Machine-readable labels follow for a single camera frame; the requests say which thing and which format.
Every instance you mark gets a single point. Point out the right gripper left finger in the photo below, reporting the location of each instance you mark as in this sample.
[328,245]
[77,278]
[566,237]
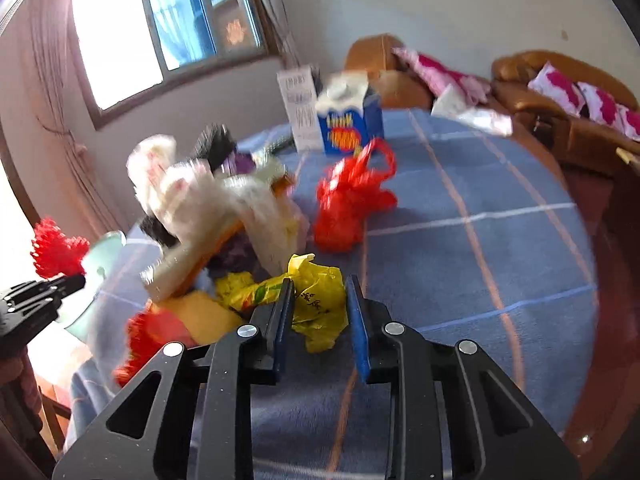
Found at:
[187,408]

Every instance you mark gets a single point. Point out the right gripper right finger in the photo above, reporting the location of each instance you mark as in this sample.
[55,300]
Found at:
[453,412]

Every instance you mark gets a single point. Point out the red mesh net roll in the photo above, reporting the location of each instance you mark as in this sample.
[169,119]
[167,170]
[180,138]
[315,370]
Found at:
[53,253]

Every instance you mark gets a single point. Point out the yellow plastic bag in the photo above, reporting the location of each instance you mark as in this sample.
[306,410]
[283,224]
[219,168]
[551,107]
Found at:
[319,299]

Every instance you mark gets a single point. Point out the purple foil wrapper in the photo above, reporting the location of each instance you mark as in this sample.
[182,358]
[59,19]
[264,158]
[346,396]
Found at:
[236,253]

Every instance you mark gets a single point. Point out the clear plastic bag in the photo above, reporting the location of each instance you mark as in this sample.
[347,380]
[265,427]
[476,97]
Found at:
[195,204]

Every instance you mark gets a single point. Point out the mint green trash bucket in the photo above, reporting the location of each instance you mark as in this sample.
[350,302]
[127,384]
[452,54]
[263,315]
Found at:
[99,261]

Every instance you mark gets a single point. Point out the orange red snack wrapper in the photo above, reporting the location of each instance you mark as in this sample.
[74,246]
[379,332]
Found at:
[193,320]

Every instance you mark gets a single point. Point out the blue plaid tablecloth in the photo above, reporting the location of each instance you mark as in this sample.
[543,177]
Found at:
[484,244]

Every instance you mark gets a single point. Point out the left pink curtain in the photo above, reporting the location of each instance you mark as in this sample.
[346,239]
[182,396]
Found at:
[44,44]

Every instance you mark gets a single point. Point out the pink curtain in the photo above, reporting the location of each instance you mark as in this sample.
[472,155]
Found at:
[44,44]
[278,15]

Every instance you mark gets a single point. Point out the red plastic bag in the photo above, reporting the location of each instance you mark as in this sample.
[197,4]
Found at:
[350,193]

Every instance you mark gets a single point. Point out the brown leather sofa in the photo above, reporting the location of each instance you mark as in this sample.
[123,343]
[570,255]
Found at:
[582,115]

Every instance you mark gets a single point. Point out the white crumpled paper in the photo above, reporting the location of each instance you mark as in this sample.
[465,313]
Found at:
[451,104]

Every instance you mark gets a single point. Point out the blue white juice carton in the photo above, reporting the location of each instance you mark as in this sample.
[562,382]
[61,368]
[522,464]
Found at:
[349,113]

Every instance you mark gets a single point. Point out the orange leather armchair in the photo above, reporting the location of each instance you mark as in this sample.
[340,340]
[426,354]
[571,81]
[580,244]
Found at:
[397,85]

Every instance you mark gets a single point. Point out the pink white pillow on armchair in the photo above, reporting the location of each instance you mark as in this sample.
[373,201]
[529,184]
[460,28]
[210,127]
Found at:
[438,77]

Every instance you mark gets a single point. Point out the pink white sofa pillow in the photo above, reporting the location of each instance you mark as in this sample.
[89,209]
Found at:
[557,87]

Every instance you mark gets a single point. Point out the white tall milk carton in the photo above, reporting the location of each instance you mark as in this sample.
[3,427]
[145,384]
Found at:
[299,93]

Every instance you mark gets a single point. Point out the right pink curtain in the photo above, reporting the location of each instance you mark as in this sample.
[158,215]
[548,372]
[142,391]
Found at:
[278,15]

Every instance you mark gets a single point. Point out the window with brown frame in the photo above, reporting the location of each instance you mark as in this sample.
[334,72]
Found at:
[128,52]

